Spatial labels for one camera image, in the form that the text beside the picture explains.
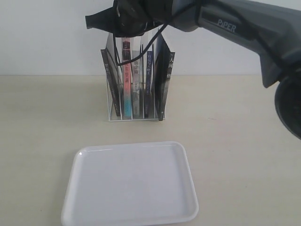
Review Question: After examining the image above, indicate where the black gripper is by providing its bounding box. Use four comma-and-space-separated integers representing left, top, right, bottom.
85, 0, 173, 38

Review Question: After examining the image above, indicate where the blue moon book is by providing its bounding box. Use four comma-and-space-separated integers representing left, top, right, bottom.
143, 28, 158, 118

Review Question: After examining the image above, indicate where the red and teal book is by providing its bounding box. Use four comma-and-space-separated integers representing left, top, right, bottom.
122, 38, 135, 120

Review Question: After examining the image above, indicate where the black leftmost book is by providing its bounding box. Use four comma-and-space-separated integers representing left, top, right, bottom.
101, 33, 121, 117

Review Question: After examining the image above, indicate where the black book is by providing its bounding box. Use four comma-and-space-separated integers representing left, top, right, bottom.
154, 33, 175, 121
101, 33, 121, 117

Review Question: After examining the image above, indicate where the black rightmost book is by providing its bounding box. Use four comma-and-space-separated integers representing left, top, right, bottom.
154, 33, 175, 121

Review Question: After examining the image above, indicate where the grey white book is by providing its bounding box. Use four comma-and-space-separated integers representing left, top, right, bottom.
132, 37, 141, 118

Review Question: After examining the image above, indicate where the white plastic tray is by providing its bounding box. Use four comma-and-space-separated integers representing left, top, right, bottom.
61, 141, 199, 226

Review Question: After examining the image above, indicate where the white wire book rack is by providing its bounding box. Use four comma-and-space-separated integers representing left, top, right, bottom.
106, 29, 158, 121

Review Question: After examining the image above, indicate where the black cable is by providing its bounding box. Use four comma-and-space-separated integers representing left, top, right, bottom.
112, 0, 290, 78

